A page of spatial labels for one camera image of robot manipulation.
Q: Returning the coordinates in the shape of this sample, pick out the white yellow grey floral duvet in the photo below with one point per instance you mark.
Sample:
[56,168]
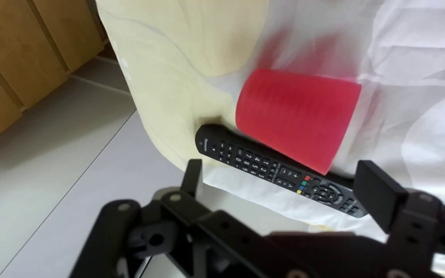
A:
[413,63]

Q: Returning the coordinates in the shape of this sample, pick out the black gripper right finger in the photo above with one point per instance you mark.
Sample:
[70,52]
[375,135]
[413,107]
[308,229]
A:
[418,226]

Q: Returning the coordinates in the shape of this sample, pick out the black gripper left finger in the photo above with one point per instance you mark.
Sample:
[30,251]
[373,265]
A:
[131,233]

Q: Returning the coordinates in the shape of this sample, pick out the wooden dresser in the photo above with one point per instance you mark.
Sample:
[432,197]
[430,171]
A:
[12,63]

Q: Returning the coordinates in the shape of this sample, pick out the pink plastic cup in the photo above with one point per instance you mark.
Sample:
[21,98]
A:
[297,117]

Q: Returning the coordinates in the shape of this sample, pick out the black tv remote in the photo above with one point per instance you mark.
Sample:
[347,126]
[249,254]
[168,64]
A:
[248,157]

